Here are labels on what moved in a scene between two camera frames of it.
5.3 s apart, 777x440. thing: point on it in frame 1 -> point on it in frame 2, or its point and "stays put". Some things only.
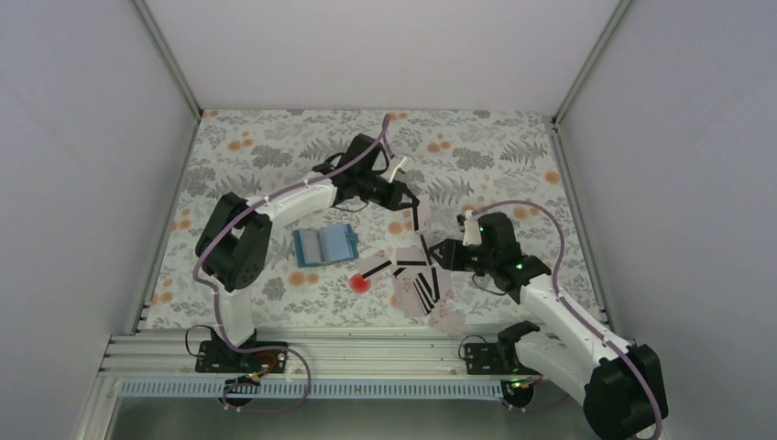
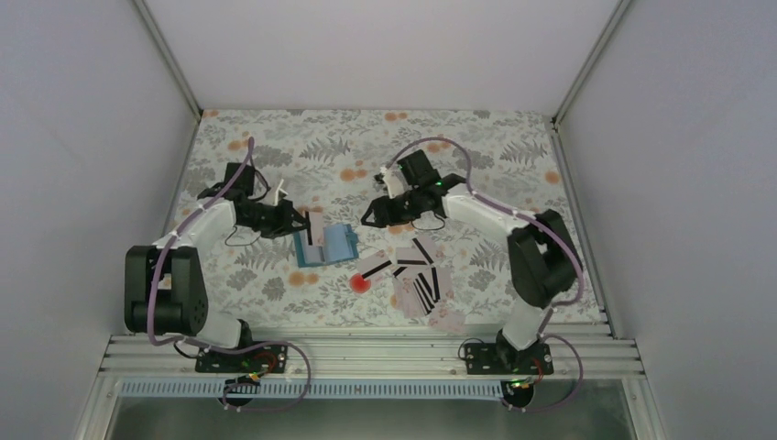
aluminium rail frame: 156,355 stays put
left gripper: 391,201 -> 286,213
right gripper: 450,254 -> 385,214
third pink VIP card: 446,321 stays put
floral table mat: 359,268 stays put
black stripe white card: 422,215 -> 316,236
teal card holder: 328,244 stays put
